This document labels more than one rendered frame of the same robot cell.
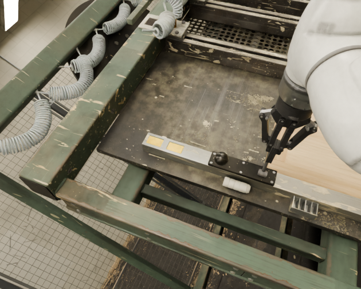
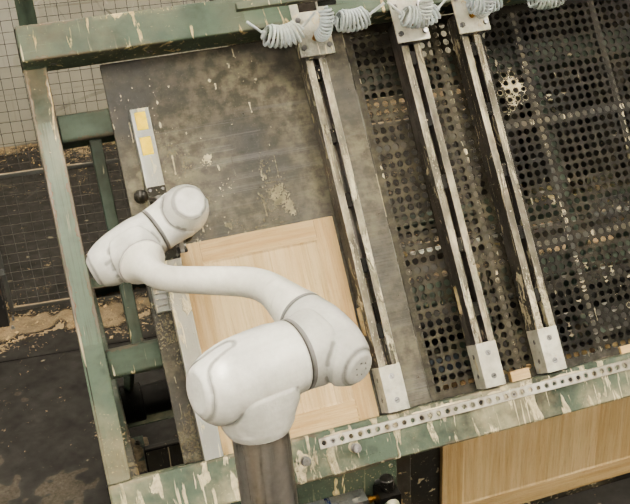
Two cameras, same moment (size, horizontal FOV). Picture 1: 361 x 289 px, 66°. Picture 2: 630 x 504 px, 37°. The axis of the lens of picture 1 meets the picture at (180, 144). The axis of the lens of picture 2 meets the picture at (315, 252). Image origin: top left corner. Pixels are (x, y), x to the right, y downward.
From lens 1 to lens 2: 183 cm
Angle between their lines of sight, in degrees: 19
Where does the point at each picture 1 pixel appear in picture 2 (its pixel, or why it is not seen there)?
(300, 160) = not seen: hidden behind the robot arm
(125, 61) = (217, 20)
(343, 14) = (166, 206)
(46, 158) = (46, 38)
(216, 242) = (72, 236)
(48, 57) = not seen: outside the picture
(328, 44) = (155, 210)
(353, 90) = (118, 233)
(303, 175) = not seen: hidden behind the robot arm
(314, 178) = (201, 297)
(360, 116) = (102, 242)
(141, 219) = (51, 162)
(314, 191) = (181, 300)
